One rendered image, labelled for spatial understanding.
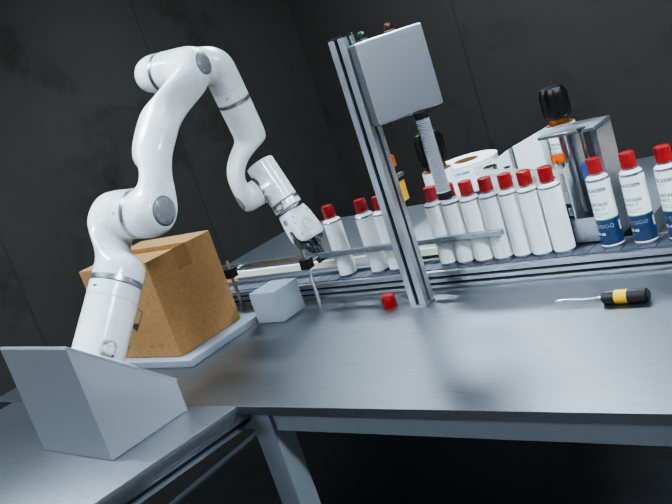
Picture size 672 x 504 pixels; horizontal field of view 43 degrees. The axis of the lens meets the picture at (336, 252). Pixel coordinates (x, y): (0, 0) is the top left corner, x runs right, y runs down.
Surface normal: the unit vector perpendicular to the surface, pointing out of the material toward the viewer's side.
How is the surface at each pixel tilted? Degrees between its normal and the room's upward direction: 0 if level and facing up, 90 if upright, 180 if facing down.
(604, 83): 90
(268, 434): 90
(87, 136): 90
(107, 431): 90
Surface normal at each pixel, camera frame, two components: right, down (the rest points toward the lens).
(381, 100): 0.31, 0.13
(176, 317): 0.76, -0.10
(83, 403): -0.61, 0.37
